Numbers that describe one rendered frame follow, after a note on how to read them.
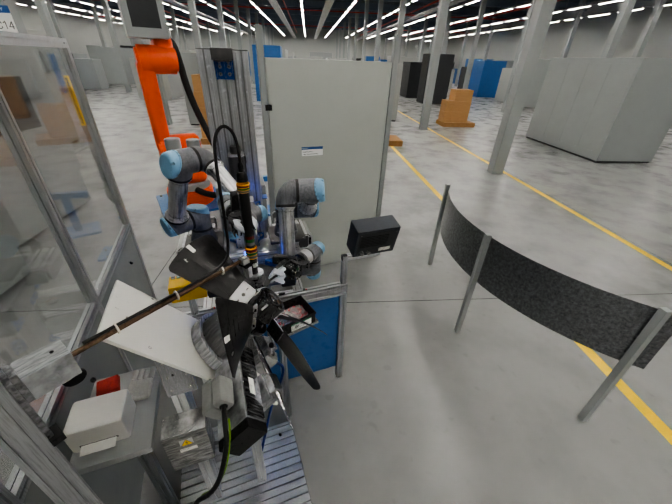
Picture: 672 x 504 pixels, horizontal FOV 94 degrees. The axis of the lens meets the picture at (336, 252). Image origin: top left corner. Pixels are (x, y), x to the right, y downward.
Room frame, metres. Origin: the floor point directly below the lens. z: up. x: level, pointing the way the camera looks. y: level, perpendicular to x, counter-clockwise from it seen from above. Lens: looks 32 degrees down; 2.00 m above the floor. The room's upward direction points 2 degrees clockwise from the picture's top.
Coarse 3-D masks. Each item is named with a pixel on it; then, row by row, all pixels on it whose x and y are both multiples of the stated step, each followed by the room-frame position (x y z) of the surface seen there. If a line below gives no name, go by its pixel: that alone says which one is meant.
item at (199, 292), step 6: (174, 282) 1.18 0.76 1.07; (180, 282) 1.18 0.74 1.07; (186, 282) 1.18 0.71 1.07; (168, 288) 1.14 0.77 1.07; (174, 288) 1.14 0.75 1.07; (180, 288) 1.15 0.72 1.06; (198, 288) 1.18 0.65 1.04; (186, 294) 1.16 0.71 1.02; (192, 294) 1.17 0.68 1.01; (198, 294) 1.17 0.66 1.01; (204, 294) 1.18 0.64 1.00; (174, 300) 1.14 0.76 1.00; (180, 300) 1.14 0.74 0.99; (186, 300) 1.15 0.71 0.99
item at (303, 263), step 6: (288, 258) 1.20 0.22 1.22; (300, 258) 1.24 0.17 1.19; (306, 258) 1.24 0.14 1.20; (288, 264) 1.18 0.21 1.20; (294, 264) 1.18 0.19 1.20; (300, 264) 1.17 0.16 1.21; (306, 264) 1.22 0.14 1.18; (288, 270) 1.16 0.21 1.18; (294, 270) 1.15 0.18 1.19; (300, 270) 1.18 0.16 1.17; (288, 276) 1.15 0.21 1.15; (294, 276) 1.14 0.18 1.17; (300, 276) 1.17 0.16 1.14
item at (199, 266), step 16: (208, 240) 1.01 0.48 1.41; (176, 256) 0.88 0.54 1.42; (192, 256) 0.91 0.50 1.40; (208, 256) 0.94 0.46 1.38; (224, 256) 0.98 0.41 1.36; (176, 272) 0.83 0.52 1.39; (192, 272) 0.86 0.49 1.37; (208, 272) 0.89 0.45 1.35; (240, 272) 0.95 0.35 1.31; (208, 288) 0.85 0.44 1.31; (224, 288) 0.88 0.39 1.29
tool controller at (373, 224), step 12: (384, 216) 1.62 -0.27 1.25; (360, 228) 1.49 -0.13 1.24; (372, 228) 1.51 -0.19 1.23; (384, 228) 1.52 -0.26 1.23; (396, 228) 1.54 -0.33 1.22; (348, 240) 1.57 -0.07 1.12; (360, 240) 1.47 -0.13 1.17; (372, 240) 1.50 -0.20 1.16; (384, 240) 1.54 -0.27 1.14; (360, 252) 1.50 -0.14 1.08; (372, 252) 1.54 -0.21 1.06
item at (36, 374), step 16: (32, 352) 0.48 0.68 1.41; (48, 352) 0.48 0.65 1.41; (64, 352) 0.48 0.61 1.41; (16, 368) 0.43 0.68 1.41; (32, 368) 0.43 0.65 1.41; (48, 368) 0.44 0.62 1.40; (64, 368) 0.46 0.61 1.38; (80, 368) 0.48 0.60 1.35; (16, 384) 0.40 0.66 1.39; (32, 384) 0.41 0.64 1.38; (48, 384) 0.43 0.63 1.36; (32, 400) 0.41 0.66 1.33
